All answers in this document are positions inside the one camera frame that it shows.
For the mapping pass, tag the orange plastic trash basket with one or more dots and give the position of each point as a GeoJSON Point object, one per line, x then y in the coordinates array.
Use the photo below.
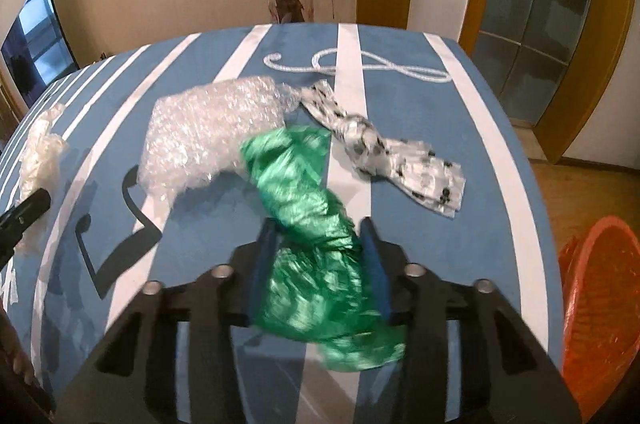
{"type": "Point", "coordinates": [600, 287]}

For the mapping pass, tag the clear knotted plastic bag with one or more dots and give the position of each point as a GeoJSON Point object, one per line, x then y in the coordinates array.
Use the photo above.
{"type": "Point", "coordinates": [40, 169]}

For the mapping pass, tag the white black spotted bag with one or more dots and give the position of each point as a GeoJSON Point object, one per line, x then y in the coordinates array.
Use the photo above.
{"type": "Point", "coordinates": [411, 166]}

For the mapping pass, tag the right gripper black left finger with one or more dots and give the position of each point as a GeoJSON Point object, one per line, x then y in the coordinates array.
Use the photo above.
{"type": "Point", "coordinates": [131, 375]}

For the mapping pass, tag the black flat television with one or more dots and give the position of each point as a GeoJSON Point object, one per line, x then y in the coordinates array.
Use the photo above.
{"type": "Point", "coordinates": [36, 50]}

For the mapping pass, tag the dark green plastic bag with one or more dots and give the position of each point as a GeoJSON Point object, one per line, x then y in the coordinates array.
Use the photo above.
{"type": "Point", "coordinates": [318, 291]}

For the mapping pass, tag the clear bubble wrap bundle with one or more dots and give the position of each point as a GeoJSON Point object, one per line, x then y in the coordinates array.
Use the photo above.
{"type": "Point", "coordinates": [195, 135]}

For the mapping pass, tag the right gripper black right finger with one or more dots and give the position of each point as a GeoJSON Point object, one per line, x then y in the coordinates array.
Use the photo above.
{"type": "Point", "coordinates": [506, 376]}

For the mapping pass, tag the wooden framed glass door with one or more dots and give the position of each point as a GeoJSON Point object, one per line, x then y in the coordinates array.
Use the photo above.
{"type": "Point", "coordinates": [549, 61]}

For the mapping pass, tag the blue white striped tablecloth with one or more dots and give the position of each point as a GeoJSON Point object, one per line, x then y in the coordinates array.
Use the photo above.
{"type": "Point", "coordinates": [106, 237]}

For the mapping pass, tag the person left hand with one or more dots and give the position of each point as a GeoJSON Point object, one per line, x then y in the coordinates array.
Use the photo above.
{"type": "Point", "coordinates": [14, 357]}

